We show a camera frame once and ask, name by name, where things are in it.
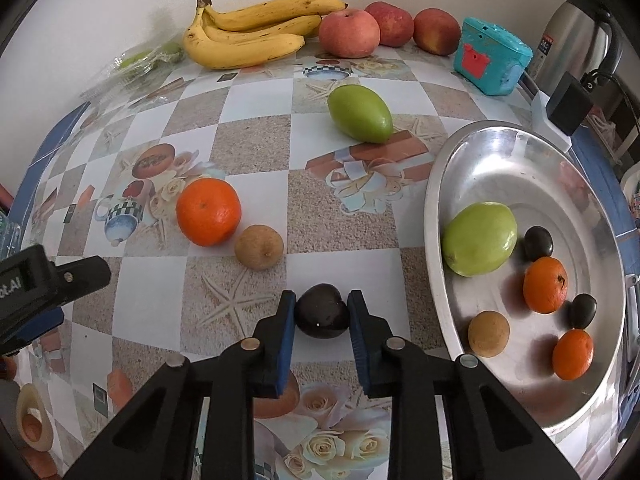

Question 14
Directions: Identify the orange tangerine bottom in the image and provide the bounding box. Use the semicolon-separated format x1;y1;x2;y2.
552;328;594;382

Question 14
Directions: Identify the orange tangerine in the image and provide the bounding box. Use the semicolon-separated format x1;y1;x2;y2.
552;328;594;382
523;257;568;314
176;178;242;247

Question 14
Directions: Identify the orange tangerine top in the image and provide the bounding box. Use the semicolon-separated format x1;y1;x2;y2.
176;178;242;247

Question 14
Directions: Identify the dark plum bottom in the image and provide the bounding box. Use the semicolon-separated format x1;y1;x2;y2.
568;294;598;330

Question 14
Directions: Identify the dark plum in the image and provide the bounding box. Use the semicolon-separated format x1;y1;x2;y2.
523;226;554;262
568;294;598;330
294;283;350;339

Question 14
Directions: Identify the brown kiwi fruit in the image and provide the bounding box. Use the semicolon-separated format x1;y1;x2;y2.
234;224;284;271

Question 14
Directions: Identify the round green apple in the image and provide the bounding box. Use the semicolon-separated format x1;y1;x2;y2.
442;202;518;278

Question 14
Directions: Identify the dark plum top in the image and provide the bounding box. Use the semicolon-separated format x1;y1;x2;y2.
523;226;554;262

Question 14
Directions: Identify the person's left hand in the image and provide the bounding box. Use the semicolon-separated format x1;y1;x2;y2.
0;356;17;382

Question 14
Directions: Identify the glass mug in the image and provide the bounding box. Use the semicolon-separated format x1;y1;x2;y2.
0;210;22;260

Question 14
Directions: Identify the large steel plate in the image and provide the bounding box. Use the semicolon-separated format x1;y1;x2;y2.
424;122;626;434

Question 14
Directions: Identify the banana bunch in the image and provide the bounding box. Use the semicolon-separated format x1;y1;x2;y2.
182;0;347;70

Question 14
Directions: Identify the blue plaid tablecloth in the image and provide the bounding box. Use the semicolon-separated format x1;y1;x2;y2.
519;71;640;281

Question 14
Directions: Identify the black charger on white base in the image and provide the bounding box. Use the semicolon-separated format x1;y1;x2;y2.
532;73;594;154

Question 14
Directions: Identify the pointed green mango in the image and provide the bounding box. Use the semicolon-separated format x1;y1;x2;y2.
326;84;394;144

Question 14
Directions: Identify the pale pink apple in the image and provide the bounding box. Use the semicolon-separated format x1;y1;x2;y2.
319;9;380;58

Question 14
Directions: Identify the teal plastic box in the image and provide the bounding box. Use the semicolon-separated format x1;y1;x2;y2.
454;16;533;96

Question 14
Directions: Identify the right red apple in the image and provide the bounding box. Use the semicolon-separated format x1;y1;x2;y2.
413;8;461;56

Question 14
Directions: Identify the red apple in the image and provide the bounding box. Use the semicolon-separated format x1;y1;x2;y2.
413;8;461;56
364;1;414;48

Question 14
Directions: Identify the steel thermos jug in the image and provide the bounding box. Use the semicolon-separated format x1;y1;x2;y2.
526;0;623;96

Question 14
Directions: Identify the middle red apple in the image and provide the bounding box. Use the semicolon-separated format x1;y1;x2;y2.
364;1;414;48

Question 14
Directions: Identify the black cable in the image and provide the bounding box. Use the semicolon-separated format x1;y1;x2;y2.
581;70;640;172

